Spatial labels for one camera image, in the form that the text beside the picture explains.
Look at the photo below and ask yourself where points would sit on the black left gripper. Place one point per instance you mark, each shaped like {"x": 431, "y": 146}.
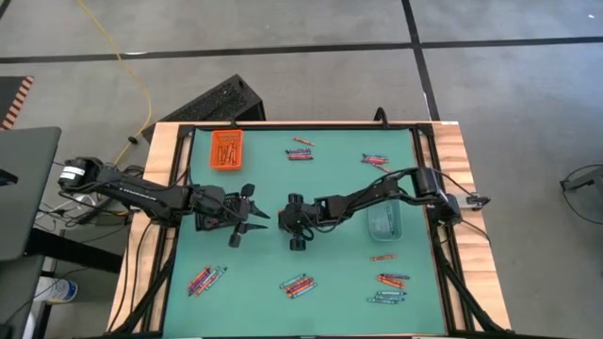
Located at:
{"x": 212, "y": 205}

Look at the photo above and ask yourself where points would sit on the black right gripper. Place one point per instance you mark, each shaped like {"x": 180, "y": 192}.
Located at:
{"x": 297, "y": 219}

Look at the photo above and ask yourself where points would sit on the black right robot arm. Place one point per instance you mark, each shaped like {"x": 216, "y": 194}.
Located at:
{"x": 367, "y": 195}

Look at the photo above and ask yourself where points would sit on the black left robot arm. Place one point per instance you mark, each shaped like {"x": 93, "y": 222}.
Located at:
{"x": 136, "y": 193}

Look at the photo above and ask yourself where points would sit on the green table mat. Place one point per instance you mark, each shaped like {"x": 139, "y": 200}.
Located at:
{"x": 264, "y": 263}

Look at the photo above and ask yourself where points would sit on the black plastic basket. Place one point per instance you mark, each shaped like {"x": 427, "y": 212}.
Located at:
{"x": 207, "y": 225}

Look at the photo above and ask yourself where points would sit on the orange plastic basket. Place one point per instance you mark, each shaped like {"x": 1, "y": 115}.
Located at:
{"x": 213, "y": 160}

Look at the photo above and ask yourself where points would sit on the pale green plastic bin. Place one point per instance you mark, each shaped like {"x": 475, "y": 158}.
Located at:
{"x": 374, "y": 234}

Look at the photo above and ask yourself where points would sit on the black perforated box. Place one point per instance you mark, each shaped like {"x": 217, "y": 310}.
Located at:
{"x": 221, "y": 101}

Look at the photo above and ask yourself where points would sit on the black desk beam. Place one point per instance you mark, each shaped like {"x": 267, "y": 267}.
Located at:
{"x": 70, "y": 249}

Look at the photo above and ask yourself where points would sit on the white bottle with blue label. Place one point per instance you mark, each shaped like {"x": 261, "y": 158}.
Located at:
{"x": 59, "y": 289}

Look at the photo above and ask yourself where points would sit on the grey desk top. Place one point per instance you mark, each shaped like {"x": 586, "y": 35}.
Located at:
{"x": 23, "y": 188}

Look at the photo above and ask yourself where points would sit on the grey cabinet panel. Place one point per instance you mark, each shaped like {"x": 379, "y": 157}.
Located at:
{"x": 19, "y": 296}

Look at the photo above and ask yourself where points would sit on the black desk clamp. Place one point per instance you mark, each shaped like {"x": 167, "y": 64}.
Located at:
{"x": 7, "y": 178}

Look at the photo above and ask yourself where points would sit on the black orange-striped floor mat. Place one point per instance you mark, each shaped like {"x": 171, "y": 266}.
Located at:
{"x": 11, "y": 94}

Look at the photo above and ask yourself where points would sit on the grey chair base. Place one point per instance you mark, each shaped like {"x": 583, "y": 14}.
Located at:
{"x": 584, "y": 178}

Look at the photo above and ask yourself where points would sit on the black metal table frame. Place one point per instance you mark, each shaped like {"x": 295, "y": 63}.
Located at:
{"x": 184, "y": 130}

